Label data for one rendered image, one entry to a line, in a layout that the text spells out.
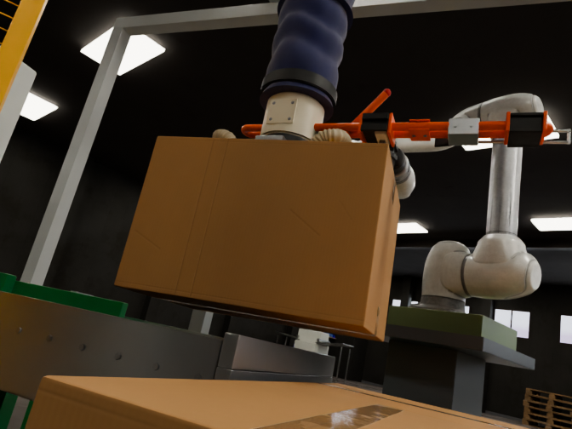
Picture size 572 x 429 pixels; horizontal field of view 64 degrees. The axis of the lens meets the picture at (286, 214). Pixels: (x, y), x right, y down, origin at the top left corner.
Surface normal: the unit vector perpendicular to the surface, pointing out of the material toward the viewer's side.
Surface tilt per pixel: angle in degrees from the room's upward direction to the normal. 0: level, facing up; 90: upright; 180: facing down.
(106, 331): 90
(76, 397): 90
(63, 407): 90
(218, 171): 90
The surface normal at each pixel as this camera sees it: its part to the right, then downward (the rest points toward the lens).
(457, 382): 0.73, -0.04
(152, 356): -0.34, -0.33
